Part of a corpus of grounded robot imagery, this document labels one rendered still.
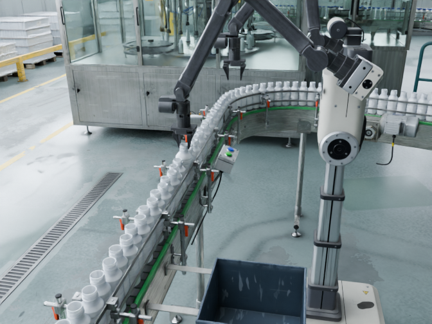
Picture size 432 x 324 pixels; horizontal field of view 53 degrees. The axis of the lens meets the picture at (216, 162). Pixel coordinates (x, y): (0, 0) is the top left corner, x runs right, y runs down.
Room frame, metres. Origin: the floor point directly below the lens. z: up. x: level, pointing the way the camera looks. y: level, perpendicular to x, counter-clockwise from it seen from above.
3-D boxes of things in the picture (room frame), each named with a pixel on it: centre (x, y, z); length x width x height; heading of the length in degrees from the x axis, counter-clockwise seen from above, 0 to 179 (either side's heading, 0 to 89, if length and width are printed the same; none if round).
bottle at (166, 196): (1.42, 0.19, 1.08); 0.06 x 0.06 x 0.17
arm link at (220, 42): (2.12, -0.05, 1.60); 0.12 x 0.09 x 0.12; 79
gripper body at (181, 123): (1.71, 0.13, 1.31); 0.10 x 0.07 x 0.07; 78
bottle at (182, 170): (1.66, 0.16, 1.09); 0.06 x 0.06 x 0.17
